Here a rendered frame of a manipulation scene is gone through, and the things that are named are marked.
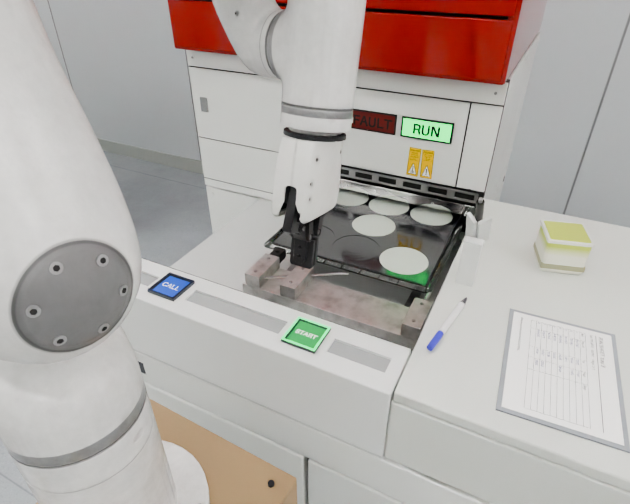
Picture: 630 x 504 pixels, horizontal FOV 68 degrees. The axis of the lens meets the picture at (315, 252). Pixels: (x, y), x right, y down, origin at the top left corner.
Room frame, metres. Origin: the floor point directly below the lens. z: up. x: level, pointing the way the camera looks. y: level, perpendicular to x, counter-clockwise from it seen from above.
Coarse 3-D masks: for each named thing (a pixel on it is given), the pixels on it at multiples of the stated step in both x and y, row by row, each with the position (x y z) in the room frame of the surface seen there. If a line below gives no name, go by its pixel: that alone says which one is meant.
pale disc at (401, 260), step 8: (392, 248) 0.85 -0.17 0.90; (400, 248) 0.85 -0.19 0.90; (408, 248) 0.85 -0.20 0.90; (384, 256) 0.82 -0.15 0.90; (392, 256) 0.82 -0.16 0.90; (400, 256) 0.82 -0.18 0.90; (408, 256) 0.82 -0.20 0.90; (416, 256) 0.82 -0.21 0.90; (424, 256) 0.82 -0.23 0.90; (384, 264) 0.79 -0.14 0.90; (392, 264) 0.79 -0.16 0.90; (400, 264) 0.79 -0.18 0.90; (408, 264) 0.79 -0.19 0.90; (416, 264) 0.79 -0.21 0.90; (424, 264) 0.79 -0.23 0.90; (400, 272) 0.76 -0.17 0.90; (408, 272) 0.76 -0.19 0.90; (416, 272) 0.76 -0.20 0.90
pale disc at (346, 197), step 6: (342, 192) 1.12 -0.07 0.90; (348, 192) 1.12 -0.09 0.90; (354, 192) 1.12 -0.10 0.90; (360, 192) 1.12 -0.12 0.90; (342, 198) 1.08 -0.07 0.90; (348, 198) 1.08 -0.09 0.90; (354, 198) 1.08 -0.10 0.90; (360, 198) 1.08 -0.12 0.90; (366, 198) 1.08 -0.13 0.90; (342, 204) 1.05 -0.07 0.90; (348, 204) 1.05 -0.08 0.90; (354, 204) 1.05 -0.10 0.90; (360, 204) 1.05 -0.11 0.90
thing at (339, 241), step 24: (336, 216) 0.99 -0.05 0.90; (384, 216) 0.99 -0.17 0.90; (408, 216) 0.99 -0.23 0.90; (456, 216) 0.99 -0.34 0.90; (288, 240) 0.88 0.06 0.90; (336, 240) 0.88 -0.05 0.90; (360, 240) 0.88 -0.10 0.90; (384, 240) 0.88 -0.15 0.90; (408, 240) 0.88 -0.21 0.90; (432, 240) 0.88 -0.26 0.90; (360, 264) 0.79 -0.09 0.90; (432, 264) 0.79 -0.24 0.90
